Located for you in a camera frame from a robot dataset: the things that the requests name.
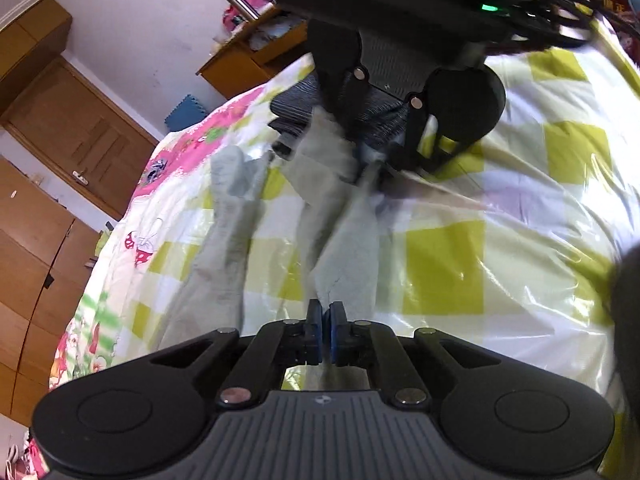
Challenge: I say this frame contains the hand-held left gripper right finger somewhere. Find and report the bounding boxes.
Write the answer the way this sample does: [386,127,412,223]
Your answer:
[327,300,503,407]

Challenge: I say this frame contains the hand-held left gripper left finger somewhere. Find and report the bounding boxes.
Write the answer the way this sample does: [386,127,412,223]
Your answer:
[147,299,327,407]

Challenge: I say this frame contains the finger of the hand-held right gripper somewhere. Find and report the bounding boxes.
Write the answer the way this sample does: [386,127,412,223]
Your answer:
[386,91,476,177]
[320,65,373,133]

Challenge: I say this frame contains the light grey pants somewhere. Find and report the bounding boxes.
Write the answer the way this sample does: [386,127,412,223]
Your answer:
[159,107,388,393]

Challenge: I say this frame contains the dark grey ribbed garment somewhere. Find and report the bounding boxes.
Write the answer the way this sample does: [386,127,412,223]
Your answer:
[267,72,406,158]

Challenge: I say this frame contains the white plastic bag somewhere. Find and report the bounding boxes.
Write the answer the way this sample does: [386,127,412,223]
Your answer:
[247,17,303,53]

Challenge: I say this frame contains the wooden side cabinet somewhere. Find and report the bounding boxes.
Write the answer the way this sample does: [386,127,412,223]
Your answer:
[196,10,313,100]

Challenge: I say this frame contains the metal thermos bottle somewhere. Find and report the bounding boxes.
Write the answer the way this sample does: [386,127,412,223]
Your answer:
[227,0,261,20]

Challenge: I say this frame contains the blue foam mat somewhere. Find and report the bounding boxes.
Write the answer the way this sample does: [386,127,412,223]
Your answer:
[164,94,207,134]

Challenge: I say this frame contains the cartoon print quilt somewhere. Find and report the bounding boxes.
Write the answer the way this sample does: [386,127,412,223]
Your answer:
[47,80,281,393]

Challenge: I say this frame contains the wooden door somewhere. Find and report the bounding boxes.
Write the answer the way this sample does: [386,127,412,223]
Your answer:
[0,56,162,222]

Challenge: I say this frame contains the dark cloth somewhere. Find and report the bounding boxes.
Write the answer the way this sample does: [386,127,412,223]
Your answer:
[606,252,640,391]

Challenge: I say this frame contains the wooden wardrobe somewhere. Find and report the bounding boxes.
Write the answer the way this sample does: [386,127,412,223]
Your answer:
[0,154,113,428]

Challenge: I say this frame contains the pink and white bag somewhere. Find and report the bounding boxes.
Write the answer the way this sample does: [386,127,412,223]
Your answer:
[0,437,48,480]

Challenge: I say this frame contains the wooden overhead cabinet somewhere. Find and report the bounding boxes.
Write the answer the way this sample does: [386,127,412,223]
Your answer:
[0,0,74,113]

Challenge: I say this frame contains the black cable bundle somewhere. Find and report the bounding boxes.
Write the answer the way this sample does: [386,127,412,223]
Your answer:
[492,0,608,53]

